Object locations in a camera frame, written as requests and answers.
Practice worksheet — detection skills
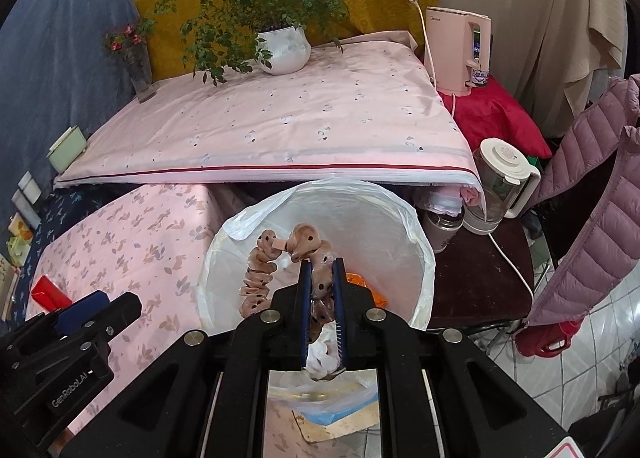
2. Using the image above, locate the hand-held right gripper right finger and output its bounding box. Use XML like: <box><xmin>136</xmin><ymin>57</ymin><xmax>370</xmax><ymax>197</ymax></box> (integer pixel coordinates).
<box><xmin>331</xmin><ymin>259</ymin><xmax>573</xmax><ymax>458</ymax></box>

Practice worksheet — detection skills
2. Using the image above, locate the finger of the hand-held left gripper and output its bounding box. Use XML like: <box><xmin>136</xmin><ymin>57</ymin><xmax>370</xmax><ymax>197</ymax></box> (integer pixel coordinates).
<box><xmin>10</xmin><ymin>289</ymin><xmax>112</xmax><ymax>339</ymax></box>
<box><xmin>60</xmin><ymin>293</ymin><xmax>143</xmax><ymax>356</ymax></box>

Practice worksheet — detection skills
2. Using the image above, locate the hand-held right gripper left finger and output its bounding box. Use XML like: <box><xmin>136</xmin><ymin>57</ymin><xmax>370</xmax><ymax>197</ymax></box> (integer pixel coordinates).
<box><xmin>60</xmin><ymin>260</ymin><xmax>311</xmax><ymax>458</ymax></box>

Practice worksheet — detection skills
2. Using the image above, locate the orange plastic bag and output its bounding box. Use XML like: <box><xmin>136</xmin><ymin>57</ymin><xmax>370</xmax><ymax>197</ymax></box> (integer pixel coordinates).
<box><xmin>345</xmin><ymin>272</ymin><xmax>388</xmax><ymax>309</ymax></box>

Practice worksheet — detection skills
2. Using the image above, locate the white tissue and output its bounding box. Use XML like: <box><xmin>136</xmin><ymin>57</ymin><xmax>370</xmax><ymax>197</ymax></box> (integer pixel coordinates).
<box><xmin>305</xmin><ymin>323</ymin><xmax>351</xmax><ymax>381</ymax></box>

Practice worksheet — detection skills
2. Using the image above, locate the beige dotted scrunchie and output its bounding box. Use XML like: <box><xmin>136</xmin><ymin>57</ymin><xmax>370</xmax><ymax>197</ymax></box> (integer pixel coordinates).
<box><xmin>239</xmin><ymin>224</ymin><xmax>337</xmax><ymax>344</ymax></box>

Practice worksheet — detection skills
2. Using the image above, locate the bin with white liner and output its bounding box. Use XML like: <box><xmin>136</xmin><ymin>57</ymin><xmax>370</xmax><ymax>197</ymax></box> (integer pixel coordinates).
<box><xmin>197</xmin><ymin>178</ymin><xmax>436</xmax><ymax>444</ymax></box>

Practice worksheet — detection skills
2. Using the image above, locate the red folded bag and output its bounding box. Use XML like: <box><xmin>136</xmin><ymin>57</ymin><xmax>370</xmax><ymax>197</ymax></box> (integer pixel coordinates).
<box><xmin>30</xmin><ymin>275</ymin><xmax>71</xmax><ymax>314</ymax></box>

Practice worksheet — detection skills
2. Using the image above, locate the white printed box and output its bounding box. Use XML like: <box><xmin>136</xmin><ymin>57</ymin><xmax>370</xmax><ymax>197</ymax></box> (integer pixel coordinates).
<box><xmin>0</xmin><ymin>255</ymin><xmax>21</xmax><ymax>321</ymax></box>

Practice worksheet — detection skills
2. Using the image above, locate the green paper packet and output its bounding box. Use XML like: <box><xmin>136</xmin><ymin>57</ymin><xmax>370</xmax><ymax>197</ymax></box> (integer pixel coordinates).
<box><xmin>4</xmin><ymin>233</ymin><xmax>31</xmax><ymax>266</ymax></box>

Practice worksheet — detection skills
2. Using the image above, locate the printed paper cup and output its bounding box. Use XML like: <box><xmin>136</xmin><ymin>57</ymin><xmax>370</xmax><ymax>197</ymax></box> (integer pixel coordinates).
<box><xmin>7</xmin><ymin>213</ymin><xmax>33</xmax><ymax>241</ymax></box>

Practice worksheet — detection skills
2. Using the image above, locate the navy floral cloth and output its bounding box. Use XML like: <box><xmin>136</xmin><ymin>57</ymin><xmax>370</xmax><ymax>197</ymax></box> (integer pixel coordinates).
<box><xmin>22</xmin><ymin>185</ymin><xmax>101</xmax><ymax>279</ymax></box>

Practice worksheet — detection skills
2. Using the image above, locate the beige thermos cup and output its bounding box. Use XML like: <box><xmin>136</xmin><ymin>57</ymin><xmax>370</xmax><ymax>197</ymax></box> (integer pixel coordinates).
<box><xmin>422</xmin><ymin>210</ymin><xmax>463</xmax><ymax>254</ymax></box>

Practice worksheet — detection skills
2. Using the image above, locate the white jar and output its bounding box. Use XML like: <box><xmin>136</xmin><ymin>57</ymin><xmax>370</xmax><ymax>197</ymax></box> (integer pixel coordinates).
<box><xmin>17</xmin><ymin>170</ymin><xmax>43</xmax><ymax>204</ymax></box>

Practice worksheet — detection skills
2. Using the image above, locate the dark wooden side table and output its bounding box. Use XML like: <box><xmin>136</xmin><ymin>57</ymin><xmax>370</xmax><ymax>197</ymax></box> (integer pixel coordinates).
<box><xmin>425</xmin><ymin>223</ymin><xmax>536</xmax><ymax>339</ymax></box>

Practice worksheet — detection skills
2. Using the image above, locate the green tissue box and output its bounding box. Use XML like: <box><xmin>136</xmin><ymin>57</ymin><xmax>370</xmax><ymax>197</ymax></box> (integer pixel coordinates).
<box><xmin>46</xmin><ymin>125</ymin><xmax>87</xmax><ymax>174</ymax></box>

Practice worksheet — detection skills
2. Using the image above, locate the pink blanket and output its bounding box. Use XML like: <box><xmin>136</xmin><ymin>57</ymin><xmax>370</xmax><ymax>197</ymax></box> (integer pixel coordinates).
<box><xmin>54</xmin><ymin>30</ymin><xmax>483</xmax><ymax>194</ymax></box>

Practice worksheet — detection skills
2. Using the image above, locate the glass flower vase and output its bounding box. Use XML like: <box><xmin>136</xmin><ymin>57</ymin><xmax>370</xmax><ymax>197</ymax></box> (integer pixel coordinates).
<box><xmin>104</xmin><ymin>20</ymin><xmax>158</xmax><ymax>104</ymax></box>

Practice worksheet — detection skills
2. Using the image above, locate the red cloth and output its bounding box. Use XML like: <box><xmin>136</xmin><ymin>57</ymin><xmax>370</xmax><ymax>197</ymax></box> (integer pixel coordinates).
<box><xmin>437</xmin><ymin>73</ymin><xmax>553</xmax><ymax>161</ymax></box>

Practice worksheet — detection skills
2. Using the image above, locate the blue curtain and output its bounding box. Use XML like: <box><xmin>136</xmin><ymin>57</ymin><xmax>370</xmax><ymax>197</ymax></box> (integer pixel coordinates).
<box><xmin>0</xmin><ymin>0</ymin><xmax>143</xmax><ymax>219</ymax></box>

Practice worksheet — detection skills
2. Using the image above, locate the pink puffer jacket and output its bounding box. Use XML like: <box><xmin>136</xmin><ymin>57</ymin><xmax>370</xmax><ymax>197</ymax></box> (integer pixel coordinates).
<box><xmin>525</xmin><ymin>73</ymin><xmax>640</xmax><ymax>329</ymax></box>

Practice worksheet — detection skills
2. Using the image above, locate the green plant in white pot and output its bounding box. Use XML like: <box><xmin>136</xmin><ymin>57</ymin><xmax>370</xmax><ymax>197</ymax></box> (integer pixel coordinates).
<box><xmin>152</xmin><ymin>0</ymin><xmax>381</xmax><ymax>86</ymax></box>

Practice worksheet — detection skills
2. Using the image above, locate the beige curtain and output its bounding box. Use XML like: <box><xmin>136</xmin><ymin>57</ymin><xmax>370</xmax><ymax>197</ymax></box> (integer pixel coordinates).
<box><xmin>435</xmin><ymin>0</ymin><xmax>628</xmax><ymax>139</ymax></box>

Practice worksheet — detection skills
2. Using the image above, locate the white power cable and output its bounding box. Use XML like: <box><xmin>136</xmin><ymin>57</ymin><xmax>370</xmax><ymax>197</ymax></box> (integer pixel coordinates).
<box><xmin>487</xmin><ymin>230</ymin><xmax>536</xmax><ymax>299</ymax></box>

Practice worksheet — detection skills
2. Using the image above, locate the red plastic handle object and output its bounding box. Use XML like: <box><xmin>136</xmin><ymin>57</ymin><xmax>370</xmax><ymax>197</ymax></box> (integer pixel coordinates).
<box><xmin>515</xmin><ymin>318</ymin><xmax>583</xmax><ymax>356</ymax></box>

